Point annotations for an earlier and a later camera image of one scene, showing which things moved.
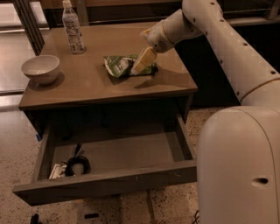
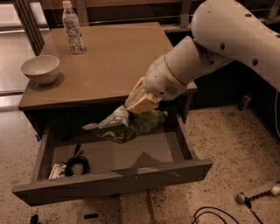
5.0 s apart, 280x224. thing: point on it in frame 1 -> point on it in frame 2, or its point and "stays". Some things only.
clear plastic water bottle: [73, 28] stays
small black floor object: [35, 219] stays
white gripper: [157, 38] -> [161, 79]
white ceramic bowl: [41, 70] stays
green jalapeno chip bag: [122, 66] -> [121, 125]
